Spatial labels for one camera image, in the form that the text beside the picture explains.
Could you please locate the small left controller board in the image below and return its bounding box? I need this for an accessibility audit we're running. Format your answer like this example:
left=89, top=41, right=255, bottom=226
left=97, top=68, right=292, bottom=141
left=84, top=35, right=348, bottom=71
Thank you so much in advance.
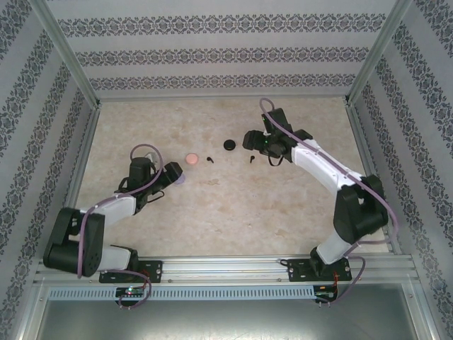
left=115, top=287, right=144, bottom=298

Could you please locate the grey metal sheet panel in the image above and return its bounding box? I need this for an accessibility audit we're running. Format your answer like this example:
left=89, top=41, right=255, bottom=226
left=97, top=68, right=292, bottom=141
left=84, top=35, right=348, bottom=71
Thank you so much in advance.
left=35, top=299, right=422, bottom=340

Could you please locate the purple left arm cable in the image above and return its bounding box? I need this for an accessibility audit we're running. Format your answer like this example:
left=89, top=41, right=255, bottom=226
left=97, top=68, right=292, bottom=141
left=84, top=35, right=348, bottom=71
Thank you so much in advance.
left=76, top=143, right=164, bottom=311

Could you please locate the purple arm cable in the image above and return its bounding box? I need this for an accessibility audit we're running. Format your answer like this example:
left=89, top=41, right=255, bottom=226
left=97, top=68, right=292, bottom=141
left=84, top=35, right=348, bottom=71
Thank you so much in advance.
left=76, top=143, right=164, bottom=311
left=258, top=98, right=399, bottom=309

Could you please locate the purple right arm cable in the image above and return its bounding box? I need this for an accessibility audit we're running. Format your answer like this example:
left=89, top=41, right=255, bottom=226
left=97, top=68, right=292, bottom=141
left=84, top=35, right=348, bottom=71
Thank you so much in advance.
left=258, top=98, right=399, bottom=309

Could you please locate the aluminium table side rail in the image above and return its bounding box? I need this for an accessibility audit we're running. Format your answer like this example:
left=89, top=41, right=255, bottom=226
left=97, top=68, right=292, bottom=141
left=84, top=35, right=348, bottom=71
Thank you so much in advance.
left=47, top=106, right=102, bottom=259
left=345, top=102, right=403, bottom=254

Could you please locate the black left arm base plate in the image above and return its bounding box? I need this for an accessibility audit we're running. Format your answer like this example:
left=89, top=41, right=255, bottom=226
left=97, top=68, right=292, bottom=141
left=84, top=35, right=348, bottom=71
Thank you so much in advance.
left=98, top=260, right=164, bottom=284

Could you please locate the aluminium mounting rail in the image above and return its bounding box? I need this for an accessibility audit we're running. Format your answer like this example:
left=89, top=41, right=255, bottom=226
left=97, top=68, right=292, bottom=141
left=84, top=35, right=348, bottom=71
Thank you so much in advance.
left=33, top=256, right=420, bottom=285

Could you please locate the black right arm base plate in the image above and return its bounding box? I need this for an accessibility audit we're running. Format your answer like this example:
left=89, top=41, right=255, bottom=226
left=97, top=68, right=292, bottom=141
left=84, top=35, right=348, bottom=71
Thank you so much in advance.
left=287, top=258, right=353, bottom=283

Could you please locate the aluminium frame post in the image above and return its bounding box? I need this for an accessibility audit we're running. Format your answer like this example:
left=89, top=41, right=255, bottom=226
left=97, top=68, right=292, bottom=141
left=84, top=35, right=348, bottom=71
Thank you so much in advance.
left=345, top=0, right=415, bottom=107
left=26, top=0, right=103, bottom=109

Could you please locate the grey slotted cable duct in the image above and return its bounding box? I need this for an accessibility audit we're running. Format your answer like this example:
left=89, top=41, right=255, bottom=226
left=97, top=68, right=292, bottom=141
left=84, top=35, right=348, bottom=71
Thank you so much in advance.
left=47, top=285, right=316, bottom=301

